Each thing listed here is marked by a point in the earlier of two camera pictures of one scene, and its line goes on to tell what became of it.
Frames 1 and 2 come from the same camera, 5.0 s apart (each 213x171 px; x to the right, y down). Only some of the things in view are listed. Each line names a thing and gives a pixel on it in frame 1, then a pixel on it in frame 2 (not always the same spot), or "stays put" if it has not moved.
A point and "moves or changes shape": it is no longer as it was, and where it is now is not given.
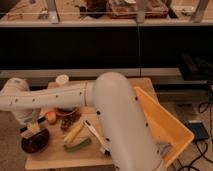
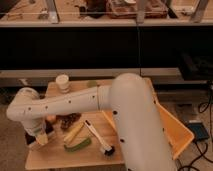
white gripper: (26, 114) to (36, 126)
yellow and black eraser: (32, 127) moves or changes shape
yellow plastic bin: (165, 128) stays put
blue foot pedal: (199, 128) stays put
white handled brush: (104, 143) stays put
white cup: (62, 79) stays put
